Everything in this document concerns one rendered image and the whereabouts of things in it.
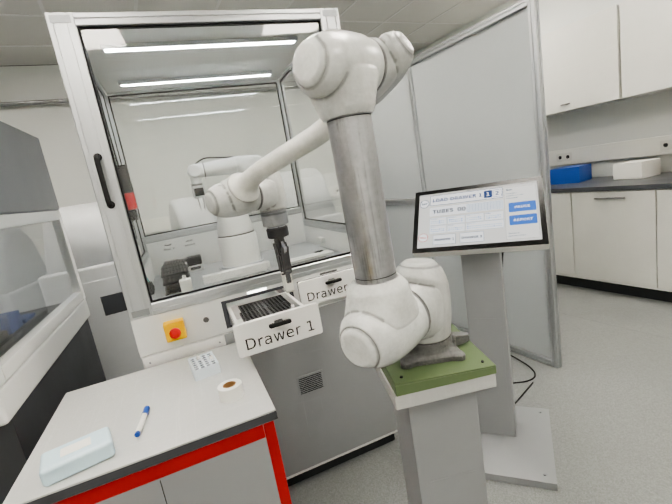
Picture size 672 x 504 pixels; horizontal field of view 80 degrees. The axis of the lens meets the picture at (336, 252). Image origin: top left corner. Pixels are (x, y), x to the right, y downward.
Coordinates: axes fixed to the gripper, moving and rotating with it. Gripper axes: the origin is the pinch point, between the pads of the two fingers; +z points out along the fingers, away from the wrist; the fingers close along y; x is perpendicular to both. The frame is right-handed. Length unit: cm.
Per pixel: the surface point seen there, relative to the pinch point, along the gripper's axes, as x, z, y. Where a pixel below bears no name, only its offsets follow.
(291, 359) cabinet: -0.1, 39.4, 23.0
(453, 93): -152, -72, 87
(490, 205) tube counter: -88, -11, -6
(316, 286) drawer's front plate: -16.5, 10.5, 21.2
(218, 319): 25.1, 13.5, 23.1
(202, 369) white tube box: 34.5, 20.4, -3.8
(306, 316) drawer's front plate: -1.6, 10.6, -10.7
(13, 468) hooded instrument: 94, 36, 5
